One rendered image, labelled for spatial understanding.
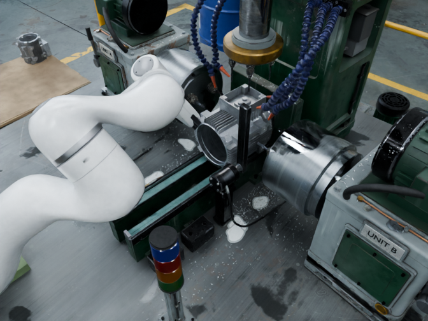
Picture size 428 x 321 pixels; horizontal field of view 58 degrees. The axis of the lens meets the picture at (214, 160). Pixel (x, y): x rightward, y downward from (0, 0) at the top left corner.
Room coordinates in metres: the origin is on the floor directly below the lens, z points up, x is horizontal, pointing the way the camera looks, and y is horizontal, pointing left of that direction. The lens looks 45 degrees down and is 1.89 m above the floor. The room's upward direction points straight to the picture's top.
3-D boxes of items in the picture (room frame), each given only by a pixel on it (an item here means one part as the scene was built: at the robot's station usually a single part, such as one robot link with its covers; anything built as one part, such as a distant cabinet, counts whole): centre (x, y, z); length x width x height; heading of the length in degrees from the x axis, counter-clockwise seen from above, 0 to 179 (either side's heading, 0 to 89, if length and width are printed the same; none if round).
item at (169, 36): (1.47, 0.31, 0.99); 0.35 x 0.31 x 0.37; 42
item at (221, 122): (1.01, -0.07, 1.02); 0.20 x 0.19 x 0.19; 131
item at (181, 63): (1.29, 0.15, 1.04); 0.37 x 0.25 x 0.25; 42
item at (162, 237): (0.45, 0.11, 1.01); 0.08 x 0.08 x 0.42; 42
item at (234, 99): (1.04, -0.10, 1.11); 0.12 x 0.11 x 0.07; 131
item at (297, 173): (0.79, -0.31, 1.04); 0.41 x 0.25 x 0.25; 42
